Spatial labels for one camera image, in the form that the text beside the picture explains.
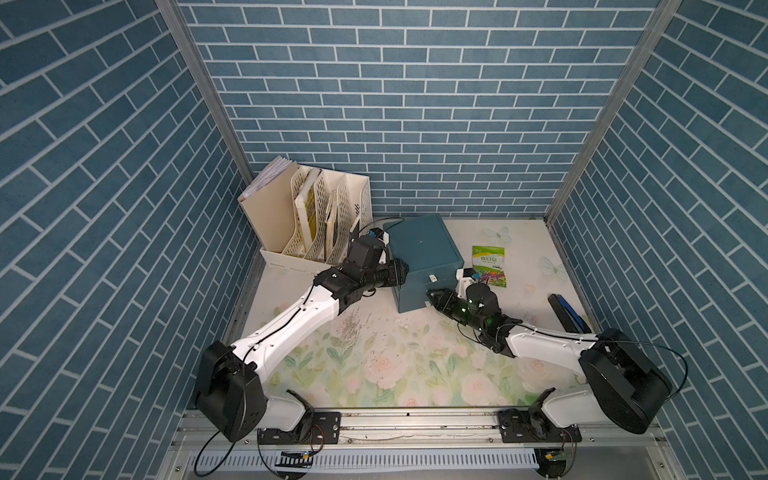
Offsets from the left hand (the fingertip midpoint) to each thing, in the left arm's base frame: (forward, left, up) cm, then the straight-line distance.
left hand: (410, 271), depth 79 cm
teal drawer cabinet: (+6, -6, 0) cm, 8 cm away
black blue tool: (-5, -50, -19) cm, 54 cm away
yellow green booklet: (+26, +31, +1) cm, 41 cm away
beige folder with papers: (+24, +44, +1) cm, 50 cm away
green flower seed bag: (+19, -30, -21) cm, 42 cm away
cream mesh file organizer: (+25, +27, -1) cm, 36 cm away
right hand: (-2, -6, -9) cm, 11 cm away
